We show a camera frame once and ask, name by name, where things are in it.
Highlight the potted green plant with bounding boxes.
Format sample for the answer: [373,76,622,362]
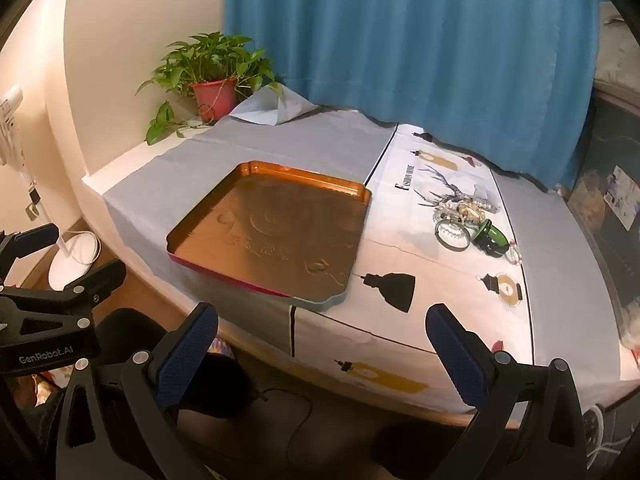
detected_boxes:
[136,32,286,146]

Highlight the grey white printed tablecloth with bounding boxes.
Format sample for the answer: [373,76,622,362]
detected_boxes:
[82,85,636,416]

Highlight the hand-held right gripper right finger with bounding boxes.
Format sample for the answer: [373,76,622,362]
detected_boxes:
[425,302,588,480]

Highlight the person's left leg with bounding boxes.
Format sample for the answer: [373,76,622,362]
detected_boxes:
[95,307,256,411]

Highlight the pile of bracelets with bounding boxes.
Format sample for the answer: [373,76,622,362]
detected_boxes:
[432,199,501,251]

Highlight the orange metal tray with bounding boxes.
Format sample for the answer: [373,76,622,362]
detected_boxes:
[166,161,373,308]

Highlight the black floor cable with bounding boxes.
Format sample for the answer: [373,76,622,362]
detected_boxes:
[250,387,315,456]

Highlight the dark printed bed cover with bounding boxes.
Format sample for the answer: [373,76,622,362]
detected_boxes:
[565,85,640,476]

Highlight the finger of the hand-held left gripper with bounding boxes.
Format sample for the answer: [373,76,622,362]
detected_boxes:
[0,259,127,333]
[0,224,60,281]

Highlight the green bangle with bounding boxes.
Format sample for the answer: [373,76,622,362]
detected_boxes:
[472,221,508,259]

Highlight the white wall-mounted device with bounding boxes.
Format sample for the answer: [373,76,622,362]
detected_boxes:
[0,85,25,166]

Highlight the beige patterned mattress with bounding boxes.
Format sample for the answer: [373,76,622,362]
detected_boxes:
[592,2,640,96]

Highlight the white round stand base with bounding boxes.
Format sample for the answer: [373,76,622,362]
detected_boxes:
[48,231,101,292]

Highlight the blue curtain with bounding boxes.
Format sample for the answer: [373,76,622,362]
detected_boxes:
[224,0,608,191]

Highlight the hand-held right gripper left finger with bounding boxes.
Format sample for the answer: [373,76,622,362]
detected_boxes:
[55,301,236,480]

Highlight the red floral cloth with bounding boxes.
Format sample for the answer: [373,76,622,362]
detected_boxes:
[10,360,76,401]

